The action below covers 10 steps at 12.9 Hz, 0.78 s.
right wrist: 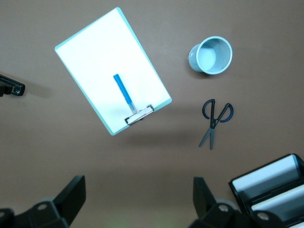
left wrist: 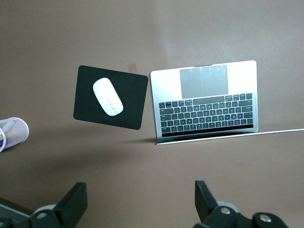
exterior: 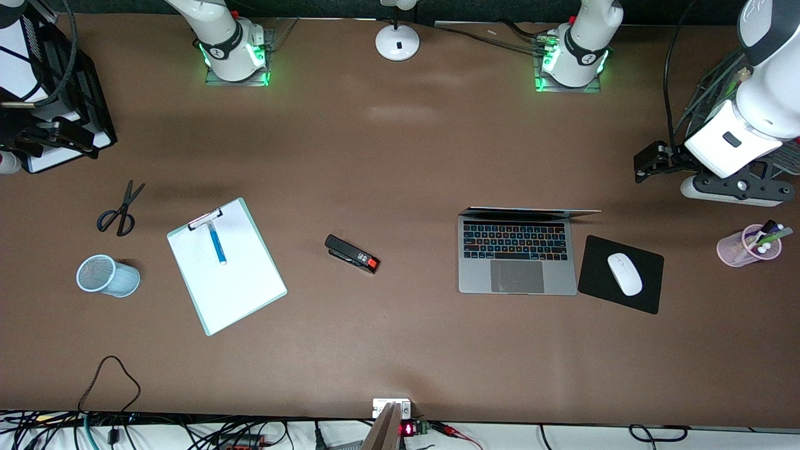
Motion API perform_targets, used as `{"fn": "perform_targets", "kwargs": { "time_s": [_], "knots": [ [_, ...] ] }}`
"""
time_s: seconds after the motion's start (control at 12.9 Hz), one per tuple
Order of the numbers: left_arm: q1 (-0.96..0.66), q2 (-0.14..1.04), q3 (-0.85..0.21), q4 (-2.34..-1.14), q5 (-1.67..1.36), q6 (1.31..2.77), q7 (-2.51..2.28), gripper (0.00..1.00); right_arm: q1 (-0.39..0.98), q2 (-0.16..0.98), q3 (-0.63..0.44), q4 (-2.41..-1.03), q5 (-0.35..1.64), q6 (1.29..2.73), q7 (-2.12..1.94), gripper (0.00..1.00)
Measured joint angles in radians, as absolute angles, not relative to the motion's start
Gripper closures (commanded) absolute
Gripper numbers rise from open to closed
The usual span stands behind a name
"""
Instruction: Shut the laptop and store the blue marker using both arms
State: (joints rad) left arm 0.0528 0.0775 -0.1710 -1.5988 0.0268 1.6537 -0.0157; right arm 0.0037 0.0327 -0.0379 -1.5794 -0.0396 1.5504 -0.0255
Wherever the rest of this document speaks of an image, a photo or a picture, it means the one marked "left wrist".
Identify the grey metal mesh tray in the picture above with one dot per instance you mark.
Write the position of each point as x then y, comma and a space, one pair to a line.
12, 212

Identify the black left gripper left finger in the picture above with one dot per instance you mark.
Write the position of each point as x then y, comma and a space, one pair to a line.
69, 209

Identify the black mouse pad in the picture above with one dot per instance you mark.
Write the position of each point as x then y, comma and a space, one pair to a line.
133, 104

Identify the pink mesh pen cup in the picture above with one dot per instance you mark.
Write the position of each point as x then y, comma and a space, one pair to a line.
16, 133

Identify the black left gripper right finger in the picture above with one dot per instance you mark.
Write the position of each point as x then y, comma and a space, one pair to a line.
206, 209

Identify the white computer mouse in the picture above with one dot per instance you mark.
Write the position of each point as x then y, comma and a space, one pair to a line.
107, 95

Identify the silver laptop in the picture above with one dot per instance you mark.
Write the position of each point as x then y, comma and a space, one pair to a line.
166, 85

